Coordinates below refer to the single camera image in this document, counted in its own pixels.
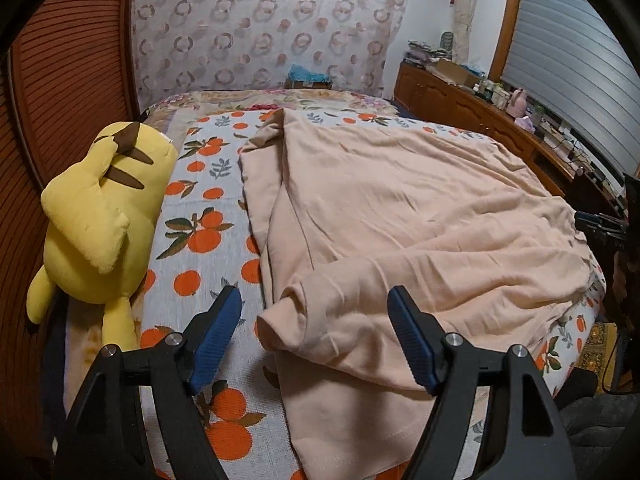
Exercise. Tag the pink tissue holder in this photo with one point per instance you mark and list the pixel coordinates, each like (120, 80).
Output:
(525, 122)

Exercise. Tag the patterned floor rug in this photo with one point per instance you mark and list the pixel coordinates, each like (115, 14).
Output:
(599, 341)

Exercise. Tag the wooden louvred wardrobe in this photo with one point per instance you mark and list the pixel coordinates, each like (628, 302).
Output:
(65, 85)

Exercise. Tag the wooden sideboard cabinet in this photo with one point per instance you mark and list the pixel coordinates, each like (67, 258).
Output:
(450, 100)

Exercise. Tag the white lace curtain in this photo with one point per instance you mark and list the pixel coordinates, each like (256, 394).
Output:
(462, 20)

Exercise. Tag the yellow plush toy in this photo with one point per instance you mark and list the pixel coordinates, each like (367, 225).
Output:
(100, 210)

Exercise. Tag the small cardboard box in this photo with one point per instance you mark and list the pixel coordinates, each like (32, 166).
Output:
(309, 85)

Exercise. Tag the blue cloth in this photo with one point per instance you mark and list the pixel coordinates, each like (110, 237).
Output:
(309, 73)

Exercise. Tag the orange fruit print bed sheet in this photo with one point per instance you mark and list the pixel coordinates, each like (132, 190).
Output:
(200, 220)

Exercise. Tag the stack of folded clothes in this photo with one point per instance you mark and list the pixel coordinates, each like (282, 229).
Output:
(422, 52)

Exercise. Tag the cluster of small bottles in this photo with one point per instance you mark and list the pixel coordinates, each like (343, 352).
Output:
(490, 91)

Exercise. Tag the circle patterned sheer curtain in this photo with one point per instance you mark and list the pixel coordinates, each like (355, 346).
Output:
(250, 35)

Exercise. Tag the floral blanket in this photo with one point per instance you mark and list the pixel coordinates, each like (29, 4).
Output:
(225, 102)

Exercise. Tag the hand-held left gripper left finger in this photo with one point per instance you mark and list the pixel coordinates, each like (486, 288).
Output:
(217, 342)

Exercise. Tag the pink printed t-shirt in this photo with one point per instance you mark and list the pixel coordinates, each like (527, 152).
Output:
(400, 210)

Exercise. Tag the small grey fan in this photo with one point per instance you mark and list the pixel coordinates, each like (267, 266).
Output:
(447, 41)

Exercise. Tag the grey window blind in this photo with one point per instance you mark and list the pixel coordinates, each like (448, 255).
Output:
(565, 50)

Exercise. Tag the open cardboard box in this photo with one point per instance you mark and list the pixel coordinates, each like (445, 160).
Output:
(450, 72)

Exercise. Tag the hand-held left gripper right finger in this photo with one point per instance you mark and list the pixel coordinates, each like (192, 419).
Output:
(412, 340)

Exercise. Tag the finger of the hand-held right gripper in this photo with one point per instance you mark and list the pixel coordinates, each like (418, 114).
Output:
(597, 224)

